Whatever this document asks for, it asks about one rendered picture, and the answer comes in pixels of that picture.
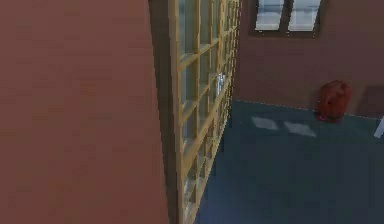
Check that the white furniture leg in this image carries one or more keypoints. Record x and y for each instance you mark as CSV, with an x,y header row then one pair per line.
x,y
380,128

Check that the light wooden lattice shelf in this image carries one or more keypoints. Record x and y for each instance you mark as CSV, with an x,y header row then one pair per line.
x,y
186,110

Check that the small white shelf object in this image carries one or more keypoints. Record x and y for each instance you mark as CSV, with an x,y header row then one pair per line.
x,y
220,81

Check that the dark framed window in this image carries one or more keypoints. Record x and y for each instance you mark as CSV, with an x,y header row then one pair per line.
x,y
287,16

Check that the red rounded bag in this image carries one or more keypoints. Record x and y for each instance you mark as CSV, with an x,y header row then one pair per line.
x,y
333,100

